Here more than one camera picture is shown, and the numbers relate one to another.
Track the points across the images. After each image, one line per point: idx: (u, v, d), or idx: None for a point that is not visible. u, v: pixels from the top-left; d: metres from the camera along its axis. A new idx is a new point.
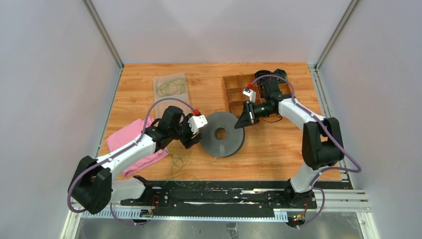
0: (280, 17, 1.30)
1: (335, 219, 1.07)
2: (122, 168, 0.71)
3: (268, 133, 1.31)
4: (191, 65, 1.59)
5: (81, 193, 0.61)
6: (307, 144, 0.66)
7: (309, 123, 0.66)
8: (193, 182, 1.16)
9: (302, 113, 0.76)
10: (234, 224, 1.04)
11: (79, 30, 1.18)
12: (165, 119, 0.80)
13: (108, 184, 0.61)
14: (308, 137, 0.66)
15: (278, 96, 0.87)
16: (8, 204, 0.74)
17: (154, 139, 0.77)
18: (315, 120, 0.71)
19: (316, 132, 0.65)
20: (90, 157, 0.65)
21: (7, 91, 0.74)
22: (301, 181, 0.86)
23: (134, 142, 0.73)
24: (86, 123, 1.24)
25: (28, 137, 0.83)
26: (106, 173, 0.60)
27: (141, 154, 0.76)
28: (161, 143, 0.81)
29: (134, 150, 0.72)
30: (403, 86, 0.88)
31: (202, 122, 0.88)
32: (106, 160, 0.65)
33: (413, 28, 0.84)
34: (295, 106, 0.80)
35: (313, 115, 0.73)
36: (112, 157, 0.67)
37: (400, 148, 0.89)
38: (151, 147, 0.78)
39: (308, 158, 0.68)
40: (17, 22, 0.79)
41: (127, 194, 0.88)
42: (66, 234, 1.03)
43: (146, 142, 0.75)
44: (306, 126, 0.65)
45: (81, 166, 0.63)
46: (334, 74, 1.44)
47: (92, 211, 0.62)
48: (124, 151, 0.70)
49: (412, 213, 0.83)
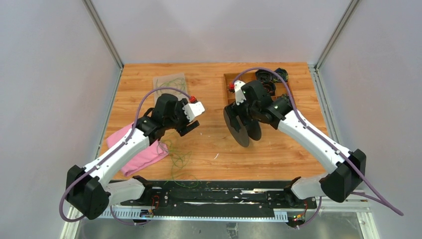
0: (280, 17, 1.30)
1: (335, 219, 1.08)
2: (114, 172, 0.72)
3: (268, 133, 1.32)
4: (191, 65, 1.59)
5: (77, 201, 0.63)
6: (334, 184, 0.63)
7: (339, 168, 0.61)
8: (193, 182, 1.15)
9: (322, 145, 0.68)
10: (234, 224, 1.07)
11: (79, 30, 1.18)
12: (158, 108, 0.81)
13: (99, 192, 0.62)
14: (337, 181, 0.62)
15: (274, 109, 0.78)
16: (9, 204, 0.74)
17: (145, 132, 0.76)
18: (342, 159, 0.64)
19: (348, 177, 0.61)
20: (78, 166, 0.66)
21: (7, 90, 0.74)
22: (305, 192, 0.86)
23: (123, 141, 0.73)
24: (86, 123, 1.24)
25: (28, 136, 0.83)
26: (95, 182, 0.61)
27: (133, 152, 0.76)
28: (155, 134, 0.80)
29: (124, 149, 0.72)
30: (403, 86, 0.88)
31: (200, 110, 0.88)
32: (94, 169, 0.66)
33: (413, 28, 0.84)
34: (305, 129, 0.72)
35: (338, 151, 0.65)
36: (100, 164, 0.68)
37: (400, 148, 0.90)
38: (144, 142, 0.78)
39: (333, 194, 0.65)
40: (17, 22, 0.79)
41: (126, 196, 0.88)
42: (66, 234, 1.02)
43: (136, 139, 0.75)
44: (338, 174, 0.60)
45: (70, 176, 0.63)
46: (334, 74, 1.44)
47: (91, 217, 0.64)
48: (114, 154, 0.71)
49: (412, 213, 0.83)
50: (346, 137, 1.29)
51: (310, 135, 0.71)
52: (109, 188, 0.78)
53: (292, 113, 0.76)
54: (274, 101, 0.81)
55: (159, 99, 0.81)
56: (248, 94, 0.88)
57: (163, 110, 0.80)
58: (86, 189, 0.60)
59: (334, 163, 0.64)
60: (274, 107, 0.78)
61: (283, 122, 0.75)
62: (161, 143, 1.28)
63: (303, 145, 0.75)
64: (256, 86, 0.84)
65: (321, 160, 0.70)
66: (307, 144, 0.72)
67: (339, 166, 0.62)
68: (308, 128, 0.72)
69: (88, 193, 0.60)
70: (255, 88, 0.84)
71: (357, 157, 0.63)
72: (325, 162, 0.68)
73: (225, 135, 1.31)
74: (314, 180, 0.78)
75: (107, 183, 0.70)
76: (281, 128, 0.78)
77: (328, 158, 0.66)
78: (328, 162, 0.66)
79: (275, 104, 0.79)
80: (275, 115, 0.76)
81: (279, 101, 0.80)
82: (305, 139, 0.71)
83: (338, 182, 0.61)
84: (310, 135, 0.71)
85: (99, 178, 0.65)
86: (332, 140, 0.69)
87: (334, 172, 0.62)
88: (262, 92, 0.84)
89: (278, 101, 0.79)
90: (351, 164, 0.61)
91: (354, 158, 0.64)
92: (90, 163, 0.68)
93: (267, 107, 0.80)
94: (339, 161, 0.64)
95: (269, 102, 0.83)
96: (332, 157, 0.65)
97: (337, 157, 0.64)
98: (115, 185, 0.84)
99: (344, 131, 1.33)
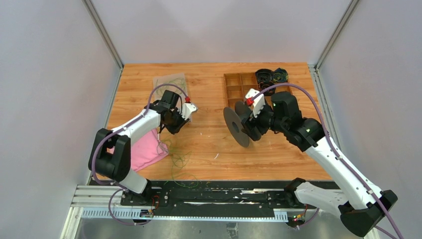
0: (280, 17, 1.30)
1: (336, 219, 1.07)
2: (134, 139, 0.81)
3: (268, 133, 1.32)
4: (191, 65, 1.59)
5: (104, 163, 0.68)
6: (359, 221, 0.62)
7: (369, 209, 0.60)
8: (193, 182, 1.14)
9: (354, 182, 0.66)
10: (234, 224, 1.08)
11: (80, 30, 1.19)
12: (165, 98, 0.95)
13: (127, 149, 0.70)
14: (363, 220, 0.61)
15: (306, 133, 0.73)
16: (9, 205, 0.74)
17: (158, 111, 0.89)
18: (374, 200, 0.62)
19: (377, 219, 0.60)
20: (105, 129, 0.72)
21: (7, 90, 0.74)
22: (315, 204, 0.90)
23: (141, 114, 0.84)
24: (86, 124, 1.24)
25: (28, 136, 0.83)
26: (125, 139, 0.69)
27: (149, 125, 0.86)
28: (164, 116, 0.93)
29: (143, 120, 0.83)
30: (402, 87, 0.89)
31: (193, 106, 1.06)
32: (122, 129, 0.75)
33: (413, 29, 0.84)
34: (337, 161, 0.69)
35: (371, 191, 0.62)
36: (126, 126, 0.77)
37: (400, 149, 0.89)
38: (157, 120, 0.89)
39: (353, 228, 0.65)
40: (17, 22, 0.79)
41: (134, 185, 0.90)
42: (66, 234, 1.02)
43: (152, 115, 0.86)
44: (368, 215, 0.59)
45: (98, 137, 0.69)
46: (334, 74, 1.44)
47: (116, 179, 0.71)
48: (135, 122, 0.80)
49: (411, 213, 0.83)
50: (346, 136, 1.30)
51: (341, 167, 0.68)
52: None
53: (323, 140, 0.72)
54: (306, 121, 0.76)
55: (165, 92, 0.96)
56: (278, 108, 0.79)
57: (169, 100, 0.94)
58: (118, 146, 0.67)
59: (365, 203, 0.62)
60: (306, 130, 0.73)
61: (315, 149, 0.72)
62: (161, 143, 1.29)
63: (329, 173, 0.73)
64: (290, 103, 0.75)
65: (346, 192, 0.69)
66: (337, 177, 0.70)
67: (369, 207, 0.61)
68: (340, 160, 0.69)
69: (120, 149, 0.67)
70: (289, 105, 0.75)
71: (389, 199, 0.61)
72: (352, 197, 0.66)
73: (225, 135, 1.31)
74: (328, 200, 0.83)
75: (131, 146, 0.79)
76: (309, 152, 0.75)
77: (358, 196, 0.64)
78: (356, 199, 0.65)
79: (307, 127, 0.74)
80: (307, 141, 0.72)
81: (311, 123, 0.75)
82: (335, 170, 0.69)
83: (366, 222, 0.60)
84: (342, 168, 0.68)
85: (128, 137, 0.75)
86: (363, 177, 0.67)
87: (364, 212, 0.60)
88: (294, 108, 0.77)
89: (310, 124, 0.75)
90: (383, 206, 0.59)
91: (385, 199, 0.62)
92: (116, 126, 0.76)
93: (298, 129, 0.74)
94: (370, 201, 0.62)
95: (299, 121, 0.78)
96: (363, 195, 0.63)
97: (368, 197, 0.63)
98: None
99: (343, 131, 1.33)
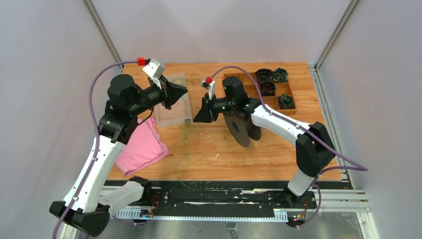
0: (279, 17, 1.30)
1: (335, 219, 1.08)
2: (99, 189, 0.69)
3: (268, 133, 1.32)
4: (191, 65, 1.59)
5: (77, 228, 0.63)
6: (303, 158, 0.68)
7: (300, 138, 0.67)
8: (193, 183, 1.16)
9: (285, 124, 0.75)
10: (234, 224, 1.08)
11: (79, 30, 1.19)
12: (115, 102, 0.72)
13: (88, 219, 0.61)
14: (301, 152, 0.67)
15: (248, 107, 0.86)
16: (10, 204, 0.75)
17: (112, 138, 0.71)
18: (302, 132, 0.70)
19: (310, 146, 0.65)
20: (57, 202, 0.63)
21: (7, 90, 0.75)
22: (301, 186, 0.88)
23: (92, 159, 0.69)
24: (86, 123, 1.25)
25: (28, 136, 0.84)
26: (80, 216, 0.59)
27: (109, 163, 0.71)
28: (125, 131, 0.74)
29: (97, 167, 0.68)
30: (402, 86, 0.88)
31: (154, 65, 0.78)
32: (73, 201, 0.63)
33: (413, 28, 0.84)
34: (271, 115, 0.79)
35: (297, 125, 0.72)
36: (77, 193, 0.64)
37: (400, 149, 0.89)
38: (117, 147, 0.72)
39: (307, 169, 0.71)
40: (17, 22, 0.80)
41: (129, 199, 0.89)
42: (66, 234, 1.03)
43: (106, 151, 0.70)
44: (298, 143, 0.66)
45: (54, 213, 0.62)
46: (334, 73, 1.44)
47: (98, 233, 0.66)
48: (88, 177, 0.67)
49: (412, 214, 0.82)
50: (346, 136, 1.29)
51: (274, 119, 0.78)
52: (107, 200, 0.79)
53: (260, 108, 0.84)
54: (250, 100, 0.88)
55: (108, 93, 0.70)
56: (228, 90, 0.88)
57: (122, 104, 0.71)
58: (76, 223, 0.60)
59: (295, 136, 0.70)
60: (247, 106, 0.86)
61: (253, 116, 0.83)
62: (161, 143, 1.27)
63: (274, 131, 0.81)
64: (238, 86, 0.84)
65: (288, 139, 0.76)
66: (275, 128, 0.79)
67: (299, 137, 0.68)
68: (273, 114, 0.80)
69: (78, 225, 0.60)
70: (237, 88, 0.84)
71: (316, 127, 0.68)
72: (289, 138, 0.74)
73: (225, 135, 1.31)
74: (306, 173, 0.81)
75: (98, 200, 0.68)
76: (256, 122, 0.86)
77: (290, 134, 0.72)
78: (291, 137, 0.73)
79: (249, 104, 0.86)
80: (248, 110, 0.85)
81: (253, 102, 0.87)
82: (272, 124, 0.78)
83: (303, 152, 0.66)
84: (274, 119, 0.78)
85: (83, 207, 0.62)
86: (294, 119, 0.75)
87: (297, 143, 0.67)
88: (242, 90, 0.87)
89: (252, 101, 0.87)
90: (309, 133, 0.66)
91: (315, 130, 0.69)
92: (68, 194, 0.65)
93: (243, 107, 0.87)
94: (300, 133, 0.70)
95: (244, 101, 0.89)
96: (293, 131, 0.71)
97: (297, 131, 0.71)
98: (111, 195, 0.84)
99: (344, 130, 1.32)
